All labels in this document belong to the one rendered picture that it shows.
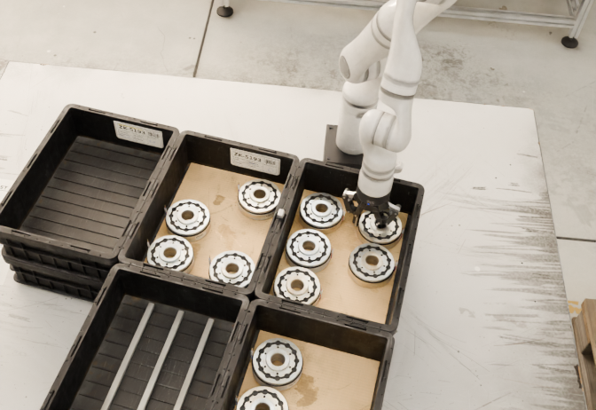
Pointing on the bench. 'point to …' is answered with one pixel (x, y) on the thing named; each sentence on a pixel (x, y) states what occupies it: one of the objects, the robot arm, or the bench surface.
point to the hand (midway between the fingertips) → (367, 222)
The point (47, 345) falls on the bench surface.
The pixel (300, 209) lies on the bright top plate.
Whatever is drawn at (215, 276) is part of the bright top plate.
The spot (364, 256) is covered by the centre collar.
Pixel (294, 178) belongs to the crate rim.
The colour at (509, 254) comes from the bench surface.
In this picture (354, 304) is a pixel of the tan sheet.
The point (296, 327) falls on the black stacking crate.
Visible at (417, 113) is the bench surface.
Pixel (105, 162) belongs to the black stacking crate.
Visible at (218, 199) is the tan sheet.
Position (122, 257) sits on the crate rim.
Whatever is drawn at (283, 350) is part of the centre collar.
